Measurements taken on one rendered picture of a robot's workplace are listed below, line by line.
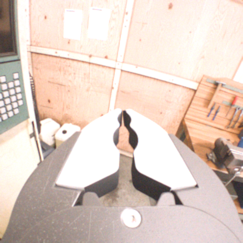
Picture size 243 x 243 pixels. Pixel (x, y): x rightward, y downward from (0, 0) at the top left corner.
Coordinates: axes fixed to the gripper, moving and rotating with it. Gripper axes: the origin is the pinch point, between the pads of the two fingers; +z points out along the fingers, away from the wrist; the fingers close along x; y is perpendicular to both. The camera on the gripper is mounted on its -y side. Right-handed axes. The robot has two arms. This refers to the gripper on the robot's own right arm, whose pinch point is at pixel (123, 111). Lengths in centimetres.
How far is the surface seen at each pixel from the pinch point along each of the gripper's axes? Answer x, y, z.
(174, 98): 64, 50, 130
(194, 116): 85, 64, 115
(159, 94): 47, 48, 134
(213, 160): 73, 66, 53
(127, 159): 17, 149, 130
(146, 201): 37, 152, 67
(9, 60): -49, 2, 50
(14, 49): -48, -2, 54
